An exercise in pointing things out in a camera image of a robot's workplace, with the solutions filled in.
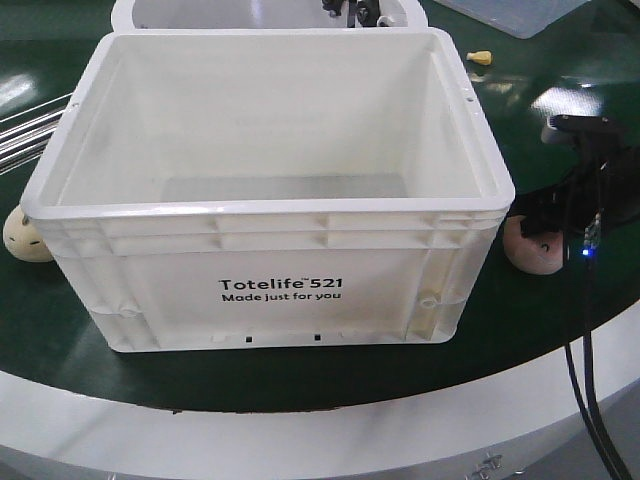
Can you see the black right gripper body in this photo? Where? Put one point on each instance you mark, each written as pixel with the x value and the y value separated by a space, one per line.
pixel 605 181

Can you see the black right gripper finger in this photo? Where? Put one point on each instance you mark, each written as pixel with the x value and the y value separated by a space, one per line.
pixel 546 210

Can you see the pink smiling plush toy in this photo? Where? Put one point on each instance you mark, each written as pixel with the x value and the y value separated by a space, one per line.
pixel 539 254

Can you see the white plastic Totelife tote box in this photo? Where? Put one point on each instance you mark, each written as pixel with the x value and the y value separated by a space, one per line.
pixel 243 189

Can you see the cream round plush toy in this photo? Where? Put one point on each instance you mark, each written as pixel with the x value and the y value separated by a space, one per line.
pixel 22 240

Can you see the green circuit board with LED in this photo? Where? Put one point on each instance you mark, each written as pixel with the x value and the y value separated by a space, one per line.
pixel 591 237

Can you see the small yellow cone toy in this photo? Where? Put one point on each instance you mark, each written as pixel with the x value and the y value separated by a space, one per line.
pixel 483 57

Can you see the translucent plastic tray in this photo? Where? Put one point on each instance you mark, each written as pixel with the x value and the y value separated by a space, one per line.
pixel 521 19

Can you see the white round table rim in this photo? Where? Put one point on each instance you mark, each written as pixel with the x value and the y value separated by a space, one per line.
pixel 488 428

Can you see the black device in rear tote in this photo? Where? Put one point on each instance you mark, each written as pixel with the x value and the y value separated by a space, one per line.
pixel 361 13

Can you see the metal rods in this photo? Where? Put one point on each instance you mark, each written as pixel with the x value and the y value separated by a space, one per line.
pixel 25 135

